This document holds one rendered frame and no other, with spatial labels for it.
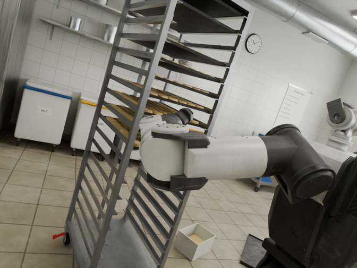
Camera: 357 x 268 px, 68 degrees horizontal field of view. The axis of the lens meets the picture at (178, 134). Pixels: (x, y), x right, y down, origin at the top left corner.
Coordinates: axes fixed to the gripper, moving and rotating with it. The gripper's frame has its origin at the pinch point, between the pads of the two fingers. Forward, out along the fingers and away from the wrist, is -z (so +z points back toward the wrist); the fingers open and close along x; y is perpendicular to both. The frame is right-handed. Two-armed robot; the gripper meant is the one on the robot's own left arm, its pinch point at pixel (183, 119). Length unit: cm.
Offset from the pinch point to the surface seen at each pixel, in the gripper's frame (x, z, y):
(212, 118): -9, -51, -6
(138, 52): -12, -38, 46
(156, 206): -80, -50, -27
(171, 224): -69, -37, -40
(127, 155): -40.1, -10.6, 6.7
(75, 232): -129, -25, -4
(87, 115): -176, -169, 103
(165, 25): 12.4, -23.2, 38.6
